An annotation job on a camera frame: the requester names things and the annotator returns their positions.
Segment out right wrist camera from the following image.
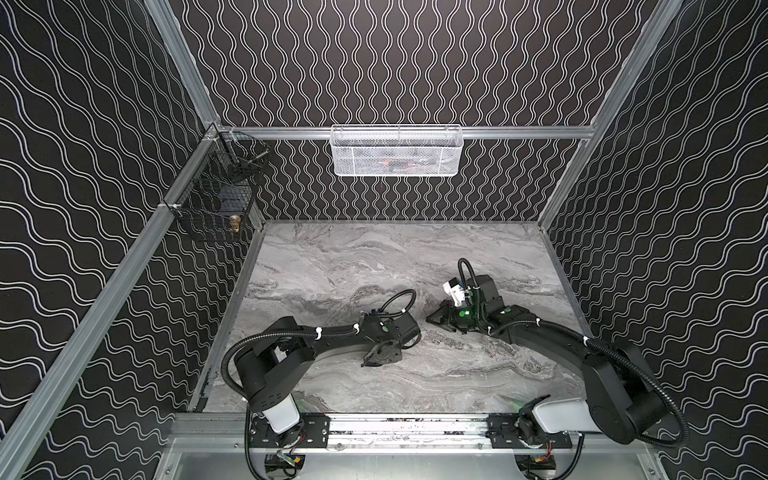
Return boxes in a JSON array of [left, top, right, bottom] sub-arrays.
[[442, 277, 469, 308]]

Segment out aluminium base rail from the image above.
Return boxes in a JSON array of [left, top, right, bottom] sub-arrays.
[[161, 411, 655, 455]]

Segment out white wire basket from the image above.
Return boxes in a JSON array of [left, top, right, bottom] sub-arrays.
[[329, 124, 464, 177]]

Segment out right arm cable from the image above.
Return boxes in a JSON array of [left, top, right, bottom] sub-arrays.
[[457, 257, 691, 448]]

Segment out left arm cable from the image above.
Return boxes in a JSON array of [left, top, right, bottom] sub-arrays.
[[220, 289, 422, 421]]

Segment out brass padlock in basket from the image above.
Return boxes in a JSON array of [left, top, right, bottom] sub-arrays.
[[229, 215, 242, 235]]

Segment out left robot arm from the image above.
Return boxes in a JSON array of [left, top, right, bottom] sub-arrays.
[[220, 311, 421, 434]]

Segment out black wire basket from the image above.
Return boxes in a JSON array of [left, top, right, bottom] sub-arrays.
[[163, 123, 271, 245]]

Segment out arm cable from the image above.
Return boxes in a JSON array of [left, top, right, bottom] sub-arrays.
[[220, 289, 422, 421], [457, 257, 691, 448]]

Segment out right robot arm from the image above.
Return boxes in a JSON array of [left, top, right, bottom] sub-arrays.
[[426, 275, 690, 448]]

